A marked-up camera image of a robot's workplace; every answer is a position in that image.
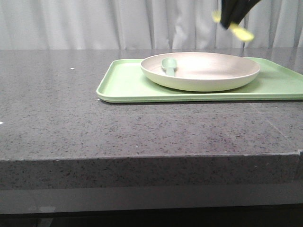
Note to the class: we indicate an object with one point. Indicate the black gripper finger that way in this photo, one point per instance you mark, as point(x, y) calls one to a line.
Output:
point(227, 8)
point(241, 9)

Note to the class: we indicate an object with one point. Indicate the yellow plastic fork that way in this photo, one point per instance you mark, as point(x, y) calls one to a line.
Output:
point(241, 33)

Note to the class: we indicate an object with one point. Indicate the white round plate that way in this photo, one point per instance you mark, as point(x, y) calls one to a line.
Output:
point(201, 71)

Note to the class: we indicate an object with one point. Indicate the teal plastic spoon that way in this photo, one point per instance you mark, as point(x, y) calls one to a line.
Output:
point(169, 65)

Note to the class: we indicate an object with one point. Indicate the light green tray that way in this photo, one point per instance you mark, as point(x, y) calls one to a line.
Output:
point(124, 82)

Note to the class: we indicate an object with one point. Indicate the white curtain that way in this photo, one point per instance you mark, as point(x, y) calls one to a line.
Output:
point(142, 24)

